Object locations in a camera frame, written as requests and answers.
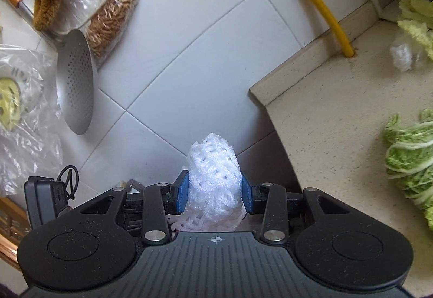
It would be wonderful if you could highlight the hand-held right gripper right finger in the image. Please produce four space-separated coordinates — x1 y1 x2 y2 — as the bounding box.
241 173 356 244

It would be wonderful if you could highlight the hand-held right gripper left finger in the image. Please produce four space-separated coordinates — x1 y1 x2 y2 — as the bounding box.
73 170 190 245

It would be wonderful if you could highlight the white foam fruit net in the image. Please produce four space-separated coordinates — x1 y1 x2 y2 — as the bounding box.
171 132 246 233

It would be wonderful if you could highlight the napa cabbage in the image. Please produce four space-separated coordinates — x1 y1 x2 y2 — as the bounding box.
382 108 433 182

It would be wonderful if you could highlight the crinkled napa cabbage leaf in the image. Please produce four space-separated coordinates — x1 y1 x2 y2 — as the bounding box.
402 176 433 231

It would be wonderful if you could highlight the clear bag with yellow item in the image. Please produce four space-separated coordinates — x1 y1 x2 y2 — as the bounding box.
0 44 65 198

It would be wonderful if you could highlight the bag of dried grains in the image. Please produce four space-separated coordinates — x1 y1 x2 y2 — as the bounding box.
84 0 149 61

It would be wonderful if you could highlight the small crumpled clear plastic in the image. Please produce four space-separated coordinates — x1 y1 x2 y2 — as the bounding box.
389 32 423 73

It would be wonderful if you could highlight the small napa cabbage leaf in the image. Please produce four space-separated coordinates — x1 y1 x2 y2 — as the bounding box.
397 0 433 61

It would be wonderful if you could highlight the black cable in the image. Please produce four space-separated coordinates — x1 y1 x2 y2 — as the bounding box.
55 165 80 201

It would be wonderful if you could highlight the metal skimmer with orange handle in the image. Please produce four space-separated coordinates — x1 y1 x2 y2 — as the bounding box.
0 0 94 136

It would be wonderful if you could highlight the wooden frame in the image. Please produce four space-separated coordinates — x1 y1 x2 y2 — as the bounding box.
0 197 29 255

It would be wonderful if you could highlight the yellow hose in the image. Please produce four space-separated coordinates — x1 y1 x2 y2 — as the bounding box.
263 0 356 58

